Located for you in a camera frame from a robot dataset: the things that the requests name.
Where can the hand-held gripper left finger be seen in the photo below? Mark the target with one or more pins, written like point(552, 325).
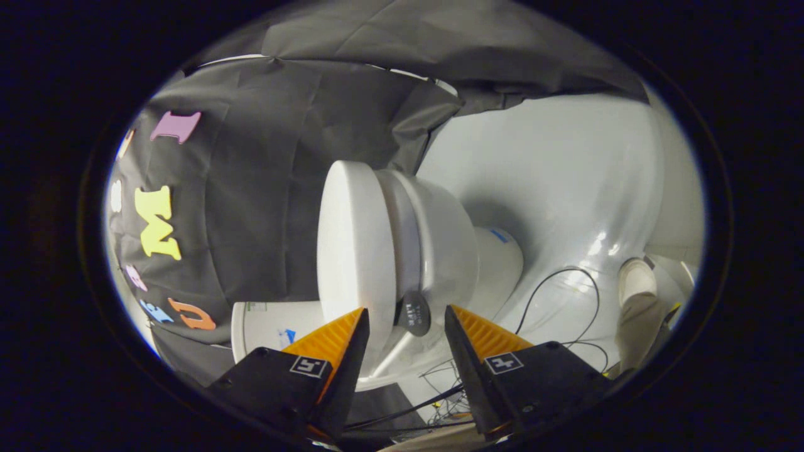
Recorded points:
point(348, 383)

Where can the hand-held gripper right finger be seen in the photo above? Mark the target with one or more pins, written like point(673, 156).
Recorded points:
point(468, 383)

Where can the white toilet lid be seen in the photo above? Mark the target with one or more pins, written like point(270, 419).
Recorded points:
point(355, 251)

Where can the white toilet bowl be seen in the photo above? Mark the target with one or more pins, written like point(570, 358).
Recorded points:
point(446, 245)

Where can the person's leg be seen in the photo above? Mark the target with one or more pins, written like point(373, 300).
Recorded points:
point(637, 329)

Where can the white shoe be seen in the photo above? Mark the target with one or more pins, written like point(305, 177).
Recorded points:
point(635, 276)

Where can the black backdrop cloth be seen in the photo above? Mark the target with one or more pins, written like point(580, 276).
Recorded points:
point(264, 188)

